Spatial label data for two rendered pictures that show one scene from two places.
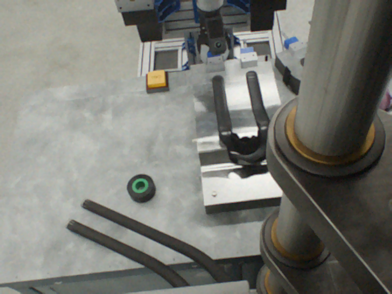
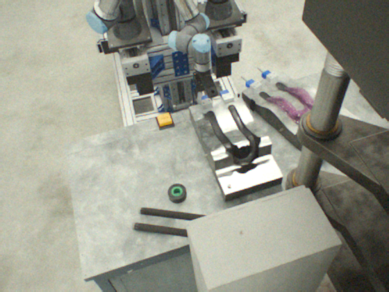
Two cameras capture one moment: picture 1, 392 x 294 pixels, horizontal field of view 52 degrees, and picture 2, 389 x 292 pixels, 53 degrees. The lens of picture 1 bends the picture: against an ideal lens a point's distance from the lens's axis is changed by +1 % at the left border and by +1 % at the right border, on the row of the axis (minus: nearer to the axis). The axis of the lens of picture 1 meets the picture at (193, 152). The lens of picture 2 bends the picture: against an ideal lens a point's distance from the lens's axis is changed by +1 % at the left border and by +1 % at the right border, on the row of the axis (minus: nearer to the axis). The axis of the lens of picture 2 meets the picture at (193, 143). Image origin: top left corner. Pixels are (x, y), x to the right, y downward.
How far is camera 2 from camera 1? 0.62 m
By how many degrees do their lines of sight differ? 12
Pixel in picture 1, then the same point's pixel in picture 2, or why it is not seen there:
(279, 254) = not seen: hidden behind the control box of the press
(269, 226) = (290, 178)
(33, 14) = (10, 83)
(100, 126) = (132, 158)
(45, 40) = (27, 103)
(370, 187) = (341, 139)
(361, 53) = (335, 96)
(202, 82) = (201, 117)
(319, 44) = (322, 95)
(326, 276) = (323, 194)
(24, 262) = (110, 257)
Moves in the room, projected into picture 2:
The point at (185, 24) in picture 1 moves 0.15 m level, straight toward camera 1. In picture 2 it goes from (168, 78) to (176, 94)
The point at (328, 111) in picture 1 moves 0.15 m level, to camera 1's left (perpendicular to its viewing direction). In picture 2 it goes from (326, 115) to (266, 138)
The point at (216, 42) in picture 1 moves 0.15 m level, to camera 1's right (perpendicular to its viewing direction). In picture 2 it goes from (211, 90) to (242, 79)
